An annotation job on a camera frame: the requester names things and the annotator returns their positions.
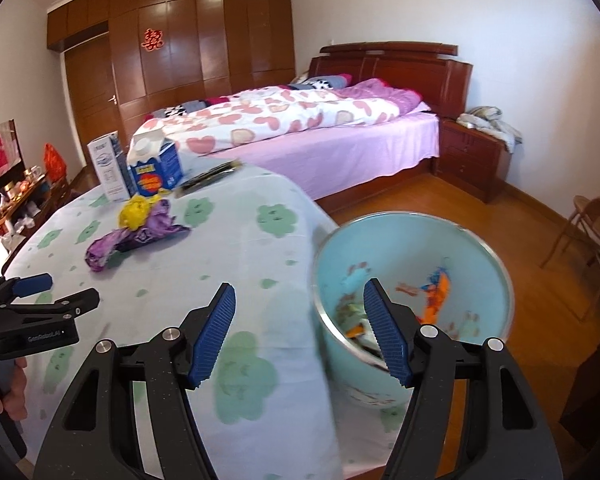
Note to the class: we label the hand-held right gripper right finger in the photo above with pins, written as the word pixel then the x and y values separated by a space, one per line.
pixel 387 335

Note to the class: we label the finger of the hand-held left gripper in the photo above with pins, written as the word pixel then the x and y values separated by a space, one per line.
pixel 75 302
pixel 32 284

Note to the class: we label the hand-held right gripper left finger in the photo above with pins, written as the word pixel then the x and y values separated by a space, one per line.
pixel 212 335

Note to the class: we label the yellow wrapper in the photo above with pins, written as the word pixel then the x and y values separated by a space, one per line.
pixel 355 331
pixel 135 212

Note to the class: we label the light blue trash bin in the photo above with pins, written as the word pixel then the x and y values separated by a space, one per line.
pixel 405 245

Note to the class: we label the person's left hand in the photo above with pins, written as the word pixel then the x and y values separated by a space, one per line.
pixel 17 390

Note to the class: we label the cluttered side cabinet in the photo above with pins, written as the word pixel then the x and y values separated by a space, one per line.
pixel 30 200

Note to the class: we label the purple crumpled wrapper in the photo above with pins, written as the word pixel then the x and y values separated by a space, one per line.
pixel 135 237

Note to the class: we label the yellow crumpled wrapper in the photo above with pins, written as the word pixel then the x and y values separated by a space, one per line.
pixel 135 212

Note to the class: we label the red plastic bag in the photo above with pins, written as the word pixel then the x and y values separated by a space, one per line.
pixel 54 162

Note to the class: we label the white carton box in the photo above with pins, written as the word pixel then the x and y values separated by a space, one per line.
pixel 107 170

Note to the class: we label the blue tissue box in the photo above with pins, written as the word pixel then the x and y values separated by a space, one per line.
pixel 157 170

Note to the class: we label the black flat packet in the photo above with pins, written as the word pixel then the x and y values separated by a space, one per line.
pixel 210 175

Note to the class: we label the wooden door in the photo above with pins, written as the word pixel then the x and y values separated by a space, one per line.
pixel 90 100

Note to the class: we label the wooden nightstand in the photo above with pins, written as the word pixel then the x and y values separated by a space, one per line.
pixel 470 155

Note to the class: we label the dark wooden furniture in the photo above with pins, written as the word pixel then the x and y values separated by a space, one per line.
pixel 595 400

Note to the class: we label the heart print duvet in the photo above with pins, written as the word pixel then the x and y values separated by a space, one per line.
pixel 260 120

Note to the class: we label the brown folding chair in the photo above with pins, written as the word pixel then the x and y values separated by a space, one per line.
pixel 590 225

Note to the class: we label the grey crumpled clothes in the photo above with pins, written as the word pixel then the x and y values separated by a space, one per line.
pixel 490 120

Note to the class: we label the pink quilt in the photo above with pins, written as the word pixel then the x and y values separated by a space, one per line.
pixel 380 92

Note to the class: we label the blue white pillow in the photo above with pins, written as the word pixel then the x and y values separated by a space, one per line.
pixel 325 82

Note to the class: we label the wooden bed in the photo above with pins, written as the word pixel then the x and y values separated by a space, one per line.
pixel 395 65

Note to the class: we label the red paper decoration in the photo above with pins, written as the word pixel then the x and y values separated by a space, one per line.
pixel 152 40

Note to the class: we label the wooden wardrobe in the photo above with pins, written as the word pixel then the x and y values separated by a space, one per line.
pixel 205 35

